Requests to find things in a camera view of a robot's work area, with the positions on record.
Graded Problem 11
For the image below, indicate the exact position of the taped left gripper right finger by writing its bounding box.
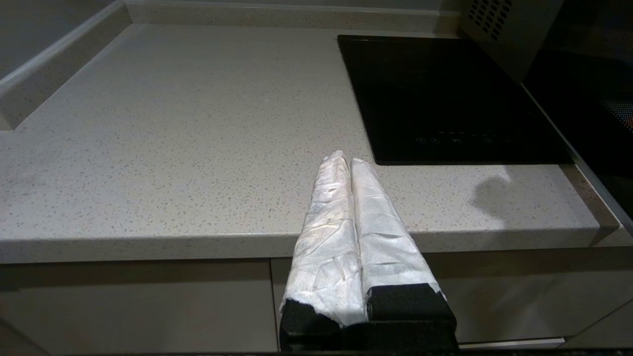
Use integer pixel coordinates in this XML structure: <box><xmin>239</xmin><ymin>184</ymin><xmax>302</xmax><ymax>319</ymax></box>
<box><xmin>350</xmin><ymin>158</ymin><xmax>458</xmax><ymax>326</ymax></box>

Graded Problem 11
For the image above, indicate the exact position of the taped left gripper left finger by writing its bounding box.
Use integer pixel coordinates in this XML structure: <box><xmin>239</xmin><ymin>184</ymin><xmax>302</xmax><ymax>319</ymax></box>
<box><xmin>278</xmin><ymin>150</ymin><xmax>367</xmax><ymax>351</ymax></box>

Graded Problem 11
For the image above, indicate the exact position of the black glass microwave door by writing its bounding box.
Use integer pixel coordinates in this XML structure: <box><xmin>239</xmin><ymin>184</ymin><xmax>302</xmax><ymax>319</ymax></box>
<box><xmin>522</xmin><ymin>0</ymin><xmax>633</xmax><ymax>234</ymax></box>

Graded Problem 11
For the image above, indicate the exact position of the silver microwave oven body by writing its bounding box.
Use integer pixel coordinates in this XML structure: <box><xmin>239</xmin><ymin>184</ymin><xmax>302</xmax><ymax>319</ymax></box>
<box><xmin>457</xmin><ymin>0</ymin><xmax>567</xmax><ymax>84</ymax></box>

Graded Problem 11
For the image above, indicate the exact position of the black induction cooktop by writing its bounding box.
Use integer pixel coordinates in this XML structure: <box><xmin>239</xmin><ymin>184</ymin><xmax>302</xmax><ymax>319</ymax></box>
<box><xmin>338</xmin><ymin>35</ymin><xmax>574</xmax><ymax>166</ymax></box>

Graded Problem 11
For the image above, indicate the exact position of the beige base cabinet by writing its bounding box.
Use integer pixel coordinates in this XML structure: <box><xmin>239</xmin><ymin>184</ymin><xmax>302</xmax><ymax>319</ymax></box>
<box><xmin>0</xmin><ymin>246</ymin><xmax>633</xmax><ymax>356</ymax></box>

